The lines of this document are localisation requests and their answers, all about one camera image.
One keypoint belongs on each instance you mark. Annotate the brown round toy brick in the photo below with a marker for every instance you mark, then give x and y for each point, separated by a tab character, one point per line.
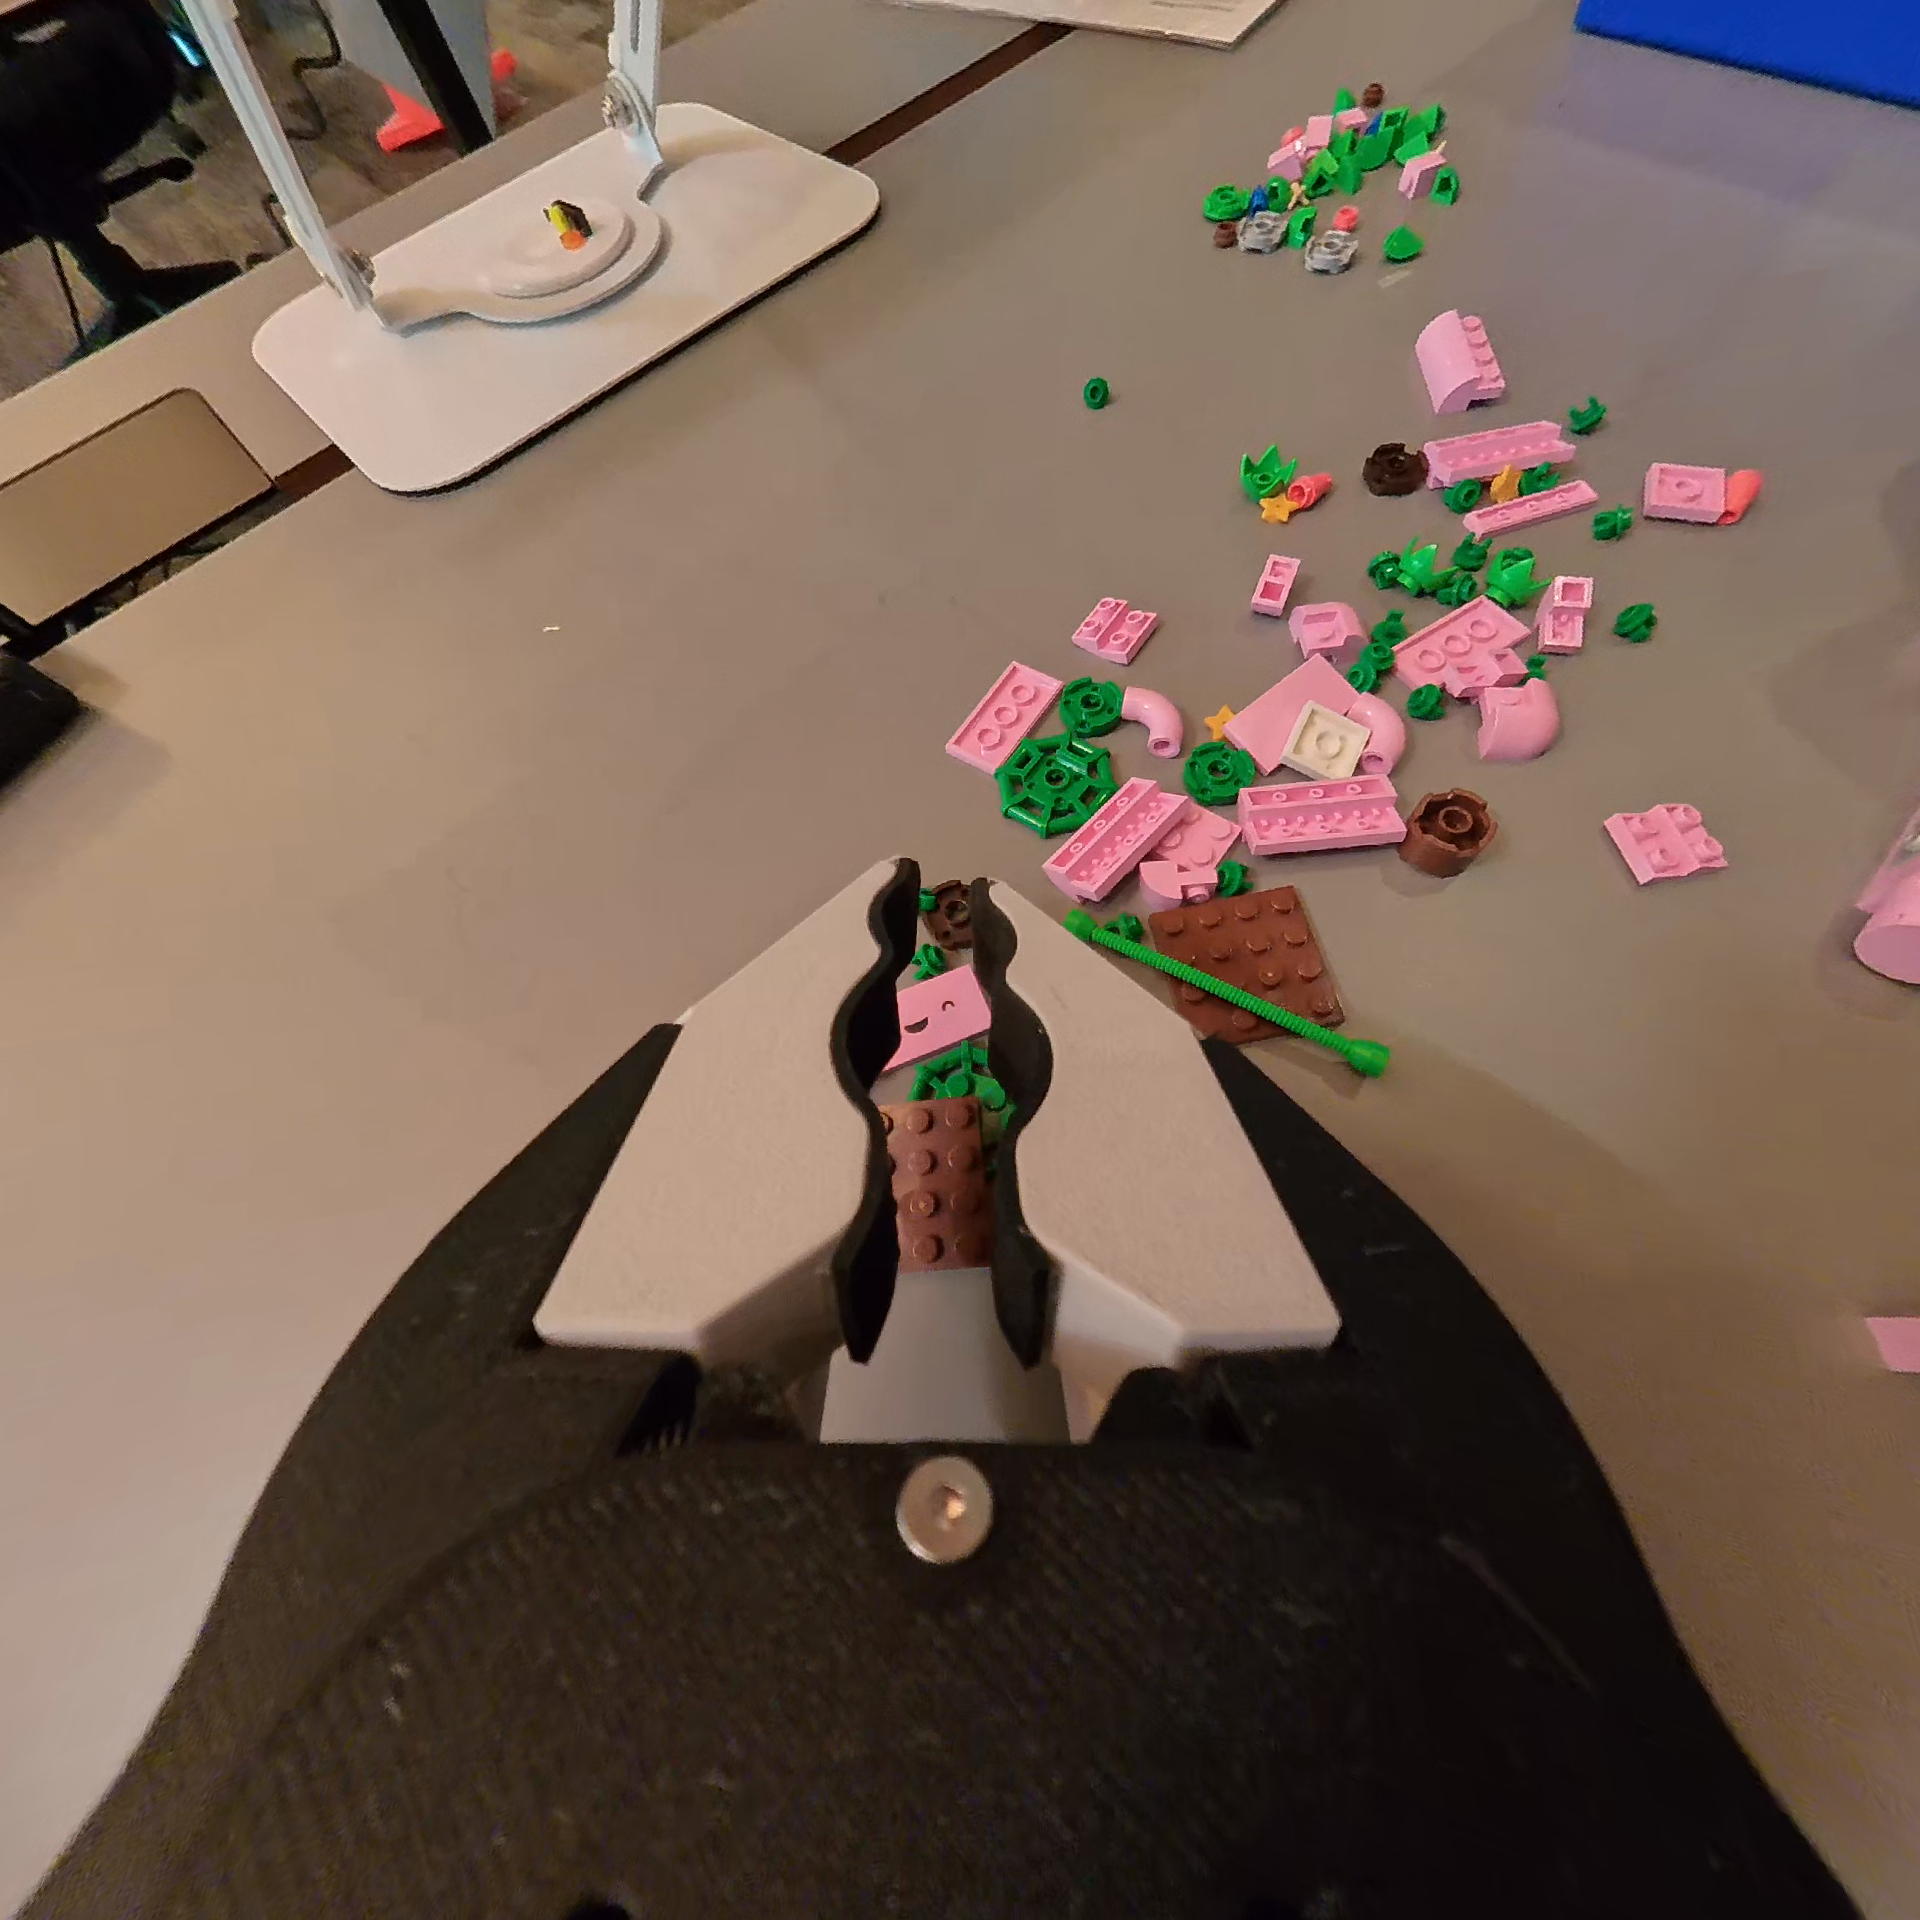
1447	832

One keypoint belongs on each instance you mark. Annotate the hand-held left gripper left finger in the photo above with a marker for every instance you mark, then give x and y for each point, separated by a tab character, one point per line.
720	1171

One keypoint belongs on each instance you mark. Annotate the tan hatch cover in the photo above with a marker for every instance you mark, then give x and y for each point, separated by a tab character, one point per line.
119	510

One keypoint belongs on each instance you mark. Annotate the pink half round tile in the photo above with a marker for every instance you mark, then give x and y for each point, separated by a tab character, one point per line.
1166	883

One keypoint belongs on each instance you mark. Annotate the black flat object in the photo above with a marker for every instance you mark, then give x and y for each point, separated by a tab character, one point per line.
31	721

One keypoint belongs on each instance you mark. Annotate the dark brown round toy piece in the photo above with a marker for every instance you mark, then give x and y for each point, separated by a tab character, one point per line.
1394	470

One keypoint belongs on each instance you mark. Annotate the orange red toy piece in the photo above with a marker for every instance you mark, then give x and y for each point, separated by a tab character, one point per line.
1742	494

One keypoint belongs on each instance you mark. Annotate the green flexible toy rod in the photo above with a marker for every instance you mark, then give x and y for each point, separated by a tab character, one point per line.
1200	984

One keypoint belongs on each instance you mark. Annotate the pink studded toy plate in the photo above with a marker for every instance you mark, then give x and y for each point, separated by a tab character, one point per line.
1115	629
1004	721

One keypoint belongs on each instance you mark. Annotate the pink large flat tile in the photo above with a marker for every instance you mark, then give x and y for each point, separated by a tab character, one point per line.
1272	702

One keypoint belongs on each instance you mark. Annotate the green round toy plate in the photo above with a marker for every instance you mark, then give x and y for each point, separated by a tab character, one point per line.
1215	774
1096	702

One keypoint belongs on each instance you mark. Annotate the blue plastic bin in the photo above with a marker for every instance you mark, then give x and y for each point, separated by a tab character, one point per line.
1757	37

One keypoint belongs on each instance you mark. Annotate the pink rounded top brick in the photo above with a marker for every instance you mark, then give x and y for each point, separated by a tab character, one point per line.
1459	359

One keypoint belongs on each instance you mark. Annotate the pink notched toy plate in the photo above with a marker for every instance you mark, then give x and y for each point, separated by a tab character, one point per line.
1666	843

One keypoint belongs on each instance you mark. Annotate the pink narrow toy brick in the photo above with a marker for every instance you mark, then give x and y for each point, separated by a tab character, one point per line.
1565	614
1276	586

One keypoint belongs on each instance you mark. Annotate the black office chair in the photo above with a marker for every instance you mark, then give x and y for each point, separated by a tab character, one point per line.
77	135

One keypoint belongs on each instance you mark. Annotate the pink smiling face tile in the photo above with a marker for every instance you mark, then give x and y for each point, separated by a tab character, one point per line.
939	1014

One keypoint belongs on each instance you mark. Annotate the pink dome toy brick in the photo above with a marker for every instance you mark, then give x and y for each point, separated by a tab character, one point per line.
1516	721

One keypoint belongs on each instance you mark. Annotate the green web round plate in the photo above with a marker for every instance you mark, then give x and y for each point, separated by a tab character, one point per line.
1059	782

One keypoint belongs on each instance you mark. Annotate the pink long hollow toy brick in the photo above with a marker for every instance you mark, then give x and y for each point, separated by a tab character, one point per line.
1319	818

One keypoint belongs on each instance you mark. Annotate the brown rectangular toy plate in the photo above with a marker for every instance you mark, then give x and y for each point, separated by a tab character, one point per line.
939	1184

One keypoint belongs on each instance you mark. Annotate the paper instruction sheet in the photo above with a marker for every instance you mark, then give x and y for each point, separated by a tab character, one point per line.
1155	15

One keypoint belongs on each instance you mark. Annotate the small brown toy piece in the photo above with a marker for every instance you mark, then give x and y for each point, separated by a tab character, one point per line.
946	918

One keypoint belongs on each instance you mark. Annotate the pink thin strip plate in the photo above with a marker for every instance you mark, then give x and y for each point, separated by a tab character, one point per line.
1531	507

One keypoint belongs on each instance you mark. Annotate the orange toy carrot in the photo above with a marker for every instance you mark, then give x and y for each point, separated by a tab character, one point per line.
1312	488

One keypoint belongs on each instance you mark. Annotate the green toy leaf piece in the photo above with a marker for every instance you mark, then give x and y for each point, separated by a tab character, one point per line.
1264	474

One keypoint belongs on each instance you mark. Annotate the pile of mixed tiny pieces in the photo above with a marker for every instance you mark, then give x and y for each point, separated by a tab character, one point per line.
1350	165

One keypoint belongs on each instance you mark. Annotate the pink long studded plate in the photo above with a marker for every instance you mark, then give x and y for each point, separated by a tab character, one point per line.
1119	840
1463	645

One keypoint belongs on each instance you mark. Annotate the pink square toy plate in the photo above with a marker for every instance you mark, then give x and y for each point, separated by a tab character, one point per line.
1683	493

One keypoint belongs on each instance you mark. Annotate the pink curved toy brick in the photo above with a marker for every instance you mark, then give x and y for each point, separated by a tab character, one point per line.
1330	629

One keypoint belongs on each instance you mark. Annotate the green toy pieces cluster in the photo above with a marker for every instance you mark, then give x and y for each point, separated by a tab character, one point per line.
962	1078

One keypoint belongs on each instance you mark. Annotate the brown square toy plate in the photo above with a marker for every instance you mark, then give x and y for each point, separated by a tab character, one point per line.
1244	960

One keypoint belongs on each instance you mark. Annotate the small black orange piece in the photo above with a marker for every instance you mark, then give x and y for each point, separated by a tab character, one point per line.
567	223

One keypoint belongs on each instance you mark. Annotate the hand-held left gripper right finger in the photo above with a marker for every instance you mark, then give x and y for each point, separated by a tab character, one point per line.
1155	1201

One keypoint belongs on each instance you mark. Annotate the white square toy tile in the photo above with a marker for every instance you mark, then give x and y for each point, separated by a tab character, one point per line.
1330	743

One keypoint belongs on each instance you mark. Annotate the white stand base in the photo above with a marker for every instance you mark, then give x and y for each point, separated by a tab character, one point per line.
600	345

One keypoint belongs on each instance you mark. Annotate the pink curved tube piece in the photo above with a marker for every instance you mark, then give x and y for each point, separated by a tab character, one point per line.
1384	730
1158	714

